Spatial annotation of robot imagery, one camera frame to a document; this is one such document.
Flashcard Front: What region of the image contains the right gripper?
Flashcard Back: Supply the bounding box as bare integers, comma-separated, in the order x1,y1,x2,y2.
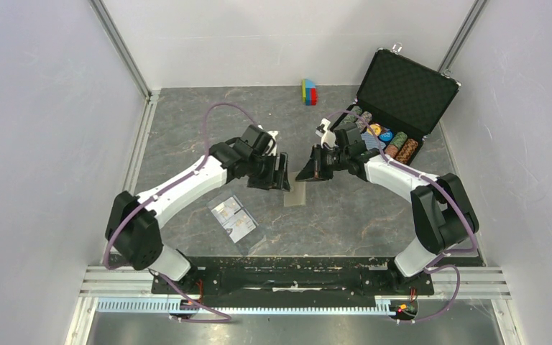
297,144,349,182

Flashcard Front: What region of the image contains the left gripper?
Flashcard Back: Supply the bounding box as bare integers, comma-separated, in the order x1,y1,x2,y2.
247,151,290,193

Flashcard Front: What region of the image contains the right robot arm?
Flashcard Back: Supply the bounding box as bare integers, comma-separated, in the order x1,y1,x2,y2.
295,120,479,293

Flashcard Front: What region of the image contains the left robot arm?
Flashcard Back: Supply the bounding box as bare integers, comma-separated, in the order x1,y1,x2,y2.
105,125,290,293

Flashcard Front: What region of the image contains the lower credit card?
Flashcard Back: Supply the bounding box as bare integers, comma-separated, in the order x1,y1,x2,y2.
223,210,257,243

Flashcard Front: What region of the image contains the credit card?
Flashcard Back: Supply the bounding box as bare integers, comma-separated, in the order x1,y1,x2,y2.
223,210,257,243
211,197,242,223

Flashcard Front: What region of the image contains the clear plastic card sleeve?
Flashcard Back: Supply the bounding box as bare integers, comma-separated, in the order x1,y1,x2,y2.
206,190,266,257

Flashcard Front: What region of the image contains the upper credit card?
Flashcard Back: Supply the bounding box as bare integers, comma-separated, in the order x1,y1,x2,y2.
211,197,242,223

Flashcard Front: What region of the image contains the blue playing card deck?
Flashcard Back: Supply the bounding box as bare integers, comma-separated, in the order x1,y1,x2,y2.
361,131,386,150

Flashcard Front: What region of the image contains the yellow dealer chip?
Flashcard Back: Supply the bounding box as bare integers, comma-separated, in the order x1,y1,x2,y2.
367,124,382,136

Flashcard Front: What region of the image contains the blue dealer chip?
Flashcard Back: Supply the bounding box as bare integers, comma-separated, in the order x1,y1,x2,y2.
378,131,394,143

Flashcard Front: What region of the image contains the colourful toy block stack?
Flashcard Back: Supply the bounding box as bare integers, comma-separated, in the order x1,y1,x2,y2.
301,78,318,106

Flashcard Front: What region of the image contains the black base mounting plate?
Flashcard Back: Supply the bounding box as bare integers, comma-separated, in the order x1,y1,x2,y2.
178,257,434,308

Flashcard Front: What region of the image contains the black poker chip case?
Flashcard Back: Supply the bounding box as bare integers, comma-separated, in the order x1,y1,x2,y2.
347,48,461,165

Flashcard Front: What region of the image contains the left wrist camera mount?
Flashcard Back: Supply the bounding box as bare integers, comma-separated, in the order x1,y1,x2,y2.
263,130,279,156

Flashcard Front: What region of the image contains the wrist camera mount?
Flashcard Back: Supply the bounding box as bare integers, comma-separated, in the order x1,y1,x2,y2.
263,130,279,156
316,118,336,150

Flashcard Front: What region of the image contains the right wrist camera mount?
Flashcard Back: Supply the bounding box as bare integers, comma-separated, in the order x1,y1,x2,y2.
316,118,336,150

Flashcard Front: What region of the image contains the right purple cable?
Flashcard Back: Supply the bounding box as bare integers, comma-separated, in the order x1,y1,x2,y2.
326,110,479,325

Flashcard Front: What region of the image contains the white slotted cable duct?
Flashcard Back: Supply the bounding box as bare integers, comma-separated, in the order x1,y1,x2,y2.
96,297,395,316

